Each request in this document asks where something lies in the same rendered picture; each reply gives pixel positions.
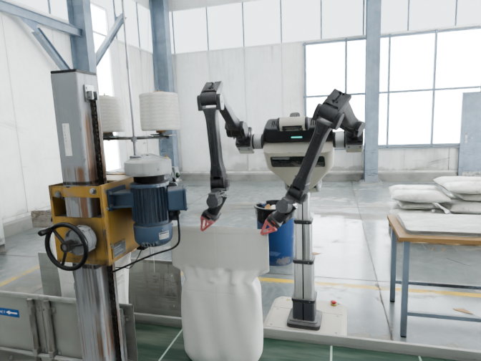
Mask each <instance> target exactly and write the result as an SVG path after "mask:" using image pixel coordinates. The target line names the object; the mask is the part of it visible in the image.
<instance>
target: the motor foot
mask: <svg viewBox="0 0 481 361"><path fill-rule="evenodd" d="M107 204H108V208H109V210H108V211H114V210H116V209H118V208H132V206H134V203H133V195H132V197H131V192H130V189H126V187H125V185H120V186H117V187H114V188H109V189H107Z"/></svg>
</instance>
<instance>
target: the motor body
mask: <svg viewBox="0 0 481 361"><path fill-rule="evenodd" d="M167 185H169V181H168V180H163V181H159V182H154V183H135V182H132V183H131V184H130V192H131V197H132V195H133V203H134V206H132V220H133V221H134V222H135V223H134V224H133V229H132V230H134V236H135V241H136V242H137V244H138V245H140V246H144V247H155V246H162V245H164V244H167V243H168V242H169V241H170V240H171V238H172V237H173V223H172V220H170V219H169V216H168V208H167V204H166V193H165V192H166V191H167Z"/></svg>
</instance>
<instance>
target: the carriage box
mask: <svg viewBox="0 0 481 361"><path fill-rule="evenodd" d="M106 174H107V183H106V184H103V185H100V186H63V183H57V184H53V185H49V198H50V204H51V210H52V221H53V225H54V224H56V223H60V222H66V223H70V224H73V225H75V226H78V225H85V226H88V227H91V229H92V230H93V231H94V232H95V234H96V237H97V243H96V246H95V249H93V250H91V251H89V254H88V257H87V260H86V262H85V263H86V264H100V265H107V266H110V265H112V263H114V262H116V261H117V260H118V259H120V258H122V257H123V256H125V255H126V254H128V253H130V252H131V251H133V250H134V249H136V248H137V247H139V246H140V245H138V244H137V242H136V241H135V236H134V230H132V229H133V224H134V223H135V222H134V221H133V220H132V208H118V209H116V210H114V211H108V210H109V208H108V204H107V189H109V188H114V187H117V186H120V185H125V187H126V189H130V184H131V183H132V182H134V181H133V177H130V176H126V175H125V174H124V173H106ZM64 197H73V198H99V199H100V206H101V214H100V215H98V216H95V217H93V218H84V217H67V211H66V205H65V198H64ZM55 230H56V231H57V232H58V234H59V235H60V236H61V237H62V238H63V239H64V237H65V233H66V232H68V230H70V228H67V227H59V228H57V229H55ZM54 238H55V245H56V251H57V261H58V262H62V258H63V254H64V252H63V251H62V250H61V249H60V245H61V241H60V240H59V239H58V238H57V237H56V236H55V235H54ZM124 240H125V243H126V251H125V252H123V253H122V254H120V255H119V256H117V257H115V258H114V251H113V247H114V246H116V245H118V244H119V243H121V242H123V241H124ZM82 257H83V255H81V256H76V255H74V254H72V253H70V252H67V257H66V260H65V262H71V263H79V262H80V261H81V260H82Z"/></svg>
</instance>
